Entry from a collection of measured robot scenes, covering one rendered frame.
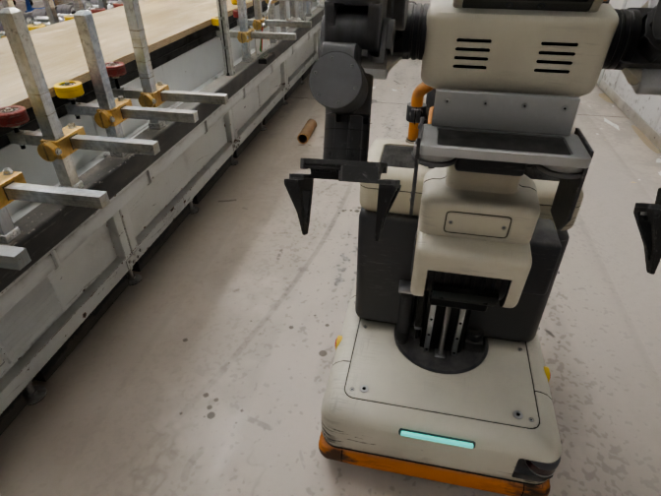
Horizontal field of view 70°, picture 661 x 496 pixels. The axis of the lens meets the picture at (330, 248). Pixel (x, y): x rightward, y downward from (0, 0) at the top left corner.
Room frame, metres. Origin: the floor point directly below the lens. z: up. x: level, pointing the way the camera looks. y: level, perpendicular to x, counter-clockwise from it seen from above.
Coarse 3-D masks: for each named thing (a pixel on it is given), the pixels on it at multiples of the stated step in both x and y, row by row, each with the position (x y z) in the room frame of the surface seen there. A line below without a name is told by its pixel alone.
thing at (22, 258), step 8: (0, 248) 0.70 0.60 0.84; (8, 248) 0.70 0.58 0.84; (16, 248) 0.70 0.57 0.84; (24, 248) 0.70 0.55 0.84; (0, 256) 0.68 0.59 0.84; (8, 256) 0.67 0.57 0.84; (16, 256) 0.68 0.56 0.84; (24, 256) 0.69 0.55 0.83; (0, 264) 0.68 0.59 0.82; (8, 264) 0.68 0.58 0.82; (16, 264) 0.67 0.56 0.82; (24, 264) 0.68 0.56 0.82
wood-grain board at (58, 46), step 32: (160, 0) 3.42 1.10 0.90; (192, 0) 3.42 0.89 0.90; (32, 32) 2.35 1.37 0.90; (64, 32) 2.35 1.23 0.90; (128, 32) 2.35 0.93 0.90; (160, 32) 2.35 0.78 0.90; (192, 32) 2.49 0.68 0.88; (0, 64) 1.77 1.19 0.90; (64, 64) 1.77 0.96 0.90; (0, 96) 1.39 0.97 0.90
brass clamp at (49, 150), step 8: (64, 128) 1.25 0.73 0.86; (80, 128) 1.26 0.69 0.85; (64, 136) 1.20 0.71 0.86; (72, 136) 1.22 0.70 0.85; (40, 144) 1.15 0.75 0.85; (48, 144) 1.15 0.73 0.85; (56, 144) 1.16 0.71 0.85; (64, 144) 1.18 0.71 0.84; (40, 152) 1.15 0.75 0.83; (48, 152) 1.14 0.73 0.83; (56, 152) 1.15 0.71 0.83; (64, 152) 1.17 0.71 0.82; (72, 152) 1.20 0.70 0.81; (48, 160) 1.14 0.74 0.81
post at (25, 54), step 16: (0, 16) 1.17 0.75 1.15; (16, 16) 1.18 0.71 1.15; (16, 32) 1.17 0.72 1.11; (16, 48) 1.17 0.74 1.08; (32, 48) 1.20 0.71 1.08; (32, 64) 1.18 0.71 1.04; (32, 80) 1.17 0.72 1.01; (32, 96) 1.17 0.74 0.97; (48, 96) 1.19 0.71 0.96; (48, 112) 1.18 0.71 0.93; (48, 128) 1.17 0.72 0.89; (64, 160) 1.17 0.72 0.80; (64, 176) 1.17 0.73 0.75
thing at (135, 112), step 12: (72, 108) 1.48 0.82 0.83; (84, 108) 1.48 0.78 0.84; (96, 108) 1.47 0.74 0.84; (132, 108) 1.45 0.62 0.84; (144, 108) 1.45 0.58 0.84; (156, 108) 1.45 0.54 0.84; (168, 108) 1.45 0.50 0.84; (168, 120) 1.42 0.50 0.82; (180, 120) 1.42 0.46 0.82; (192, 120) 1.41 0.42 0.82
